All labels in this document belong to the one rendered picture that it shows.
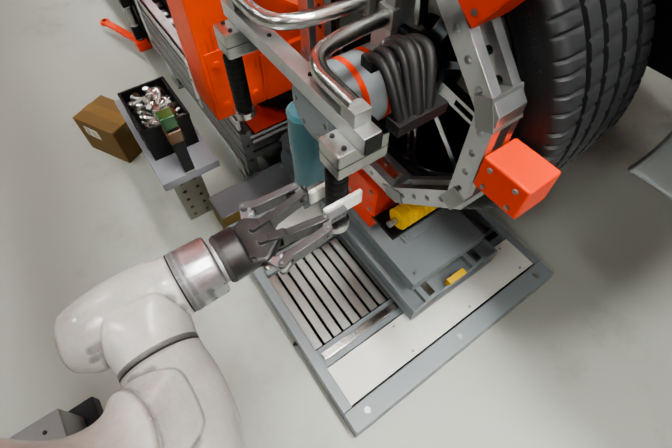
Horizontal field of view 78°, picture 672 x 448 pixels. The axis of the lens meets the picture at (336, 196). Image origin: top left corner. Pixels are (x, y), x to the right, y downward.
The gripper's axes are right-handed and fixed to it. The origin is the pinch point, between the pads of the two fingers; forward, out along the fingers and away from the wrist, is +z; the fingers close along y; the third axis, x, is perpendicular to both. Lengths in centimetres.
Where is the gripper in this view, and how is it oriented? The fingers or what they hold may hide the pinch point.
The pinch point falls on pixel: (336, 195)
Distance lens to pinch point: 66.2
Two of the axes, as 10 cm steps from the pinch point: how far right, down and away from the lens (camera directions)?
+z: 8.2, -4.6, 3.4
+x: 0.0, -6.0, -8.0
